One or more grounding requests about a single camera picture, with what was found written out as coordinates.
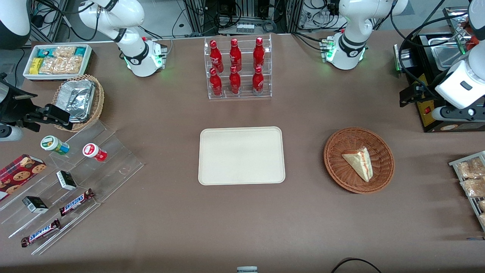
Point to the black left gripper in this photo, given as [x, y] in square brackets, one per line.
[423, 92]

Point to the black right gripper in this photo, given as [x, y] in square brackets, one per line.
[14, 107]

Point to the triangular sandwich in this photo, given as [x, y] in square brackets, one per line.
[360, 163]

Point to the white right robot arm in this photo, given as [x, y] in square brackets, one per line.
[140, 57]

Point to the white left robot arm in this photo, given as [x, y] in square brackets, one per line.
[350, 45]

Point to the light woven wicker basket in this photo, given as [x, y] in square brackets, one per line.
[99, 102]

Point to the steel tray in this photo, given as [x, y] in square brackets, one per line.
[452, 17]

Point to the brown round wicker basket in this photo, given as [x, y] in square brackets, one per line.
[337, 167]

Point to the cream rectangular serving tray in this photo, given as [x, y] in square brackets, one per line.
[241, 155]

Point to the green lid yogurt cup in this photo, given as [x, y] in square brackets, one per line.
[53, 144]

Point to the black food warmer appliance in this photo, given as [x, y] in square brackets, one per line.
[426, 122]

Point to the silver foil packets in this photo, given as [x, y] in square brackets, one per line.
[77, 100]

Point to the yellow snack packet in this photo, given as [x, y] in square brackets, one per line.
[36, 65]

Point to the clear bag of crackers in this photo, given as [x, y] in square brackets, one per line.
[62, 65]
[65, 51]

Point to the steel pan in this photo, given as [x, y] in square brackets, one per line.
[449, 53]

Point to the red lid yogurt cup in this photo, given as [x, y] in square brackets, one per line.
[93, 151]

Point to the red chocolate chip cookie box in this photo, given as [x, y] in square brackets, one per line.
[19, 174]

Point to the small black carton box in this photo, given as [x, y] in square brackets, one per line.
[35, 204]
[66, 180]

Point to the teal snack packet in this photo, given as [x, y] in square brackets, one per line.
[80, 50]
[44, 51]

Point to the white rectangular snack bin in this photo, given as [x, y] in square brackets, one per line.
[88, 62]

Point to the clear acrylic step stand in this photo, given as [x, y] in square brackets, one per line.
[113, 167]

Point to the Snickers chocolate bar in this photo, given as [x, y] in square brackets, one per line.
[40, 232]
[77, 202]

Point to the clear bag of bread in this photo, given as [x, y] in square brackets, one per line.
[474, 187]
[482, 206]
[470, 169]

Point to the red cola bottle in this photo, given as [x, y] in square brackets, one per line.
[258, 80]
[235, 55]
[258, 53]
[216, 83]
[215, 57]
[235, 81]

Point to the clear acrylic bottle rack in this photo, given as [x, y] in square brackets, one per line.
[246, 94]

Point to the white power strip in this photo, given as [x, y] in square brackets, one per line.
[245, 28]

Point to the small grey device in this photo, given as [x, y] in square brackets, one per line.
[247, 270]

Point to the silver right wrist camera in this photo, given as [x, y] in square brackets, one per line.
[11, 133]

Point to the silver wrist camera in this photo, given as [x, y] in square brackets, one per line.
[454, 113]
[11, 133]

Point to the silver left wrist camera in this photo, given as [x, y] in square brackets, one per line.
[454, 113]

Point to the aluminium frame structure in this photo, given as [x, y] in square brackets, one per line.
[250, 7]

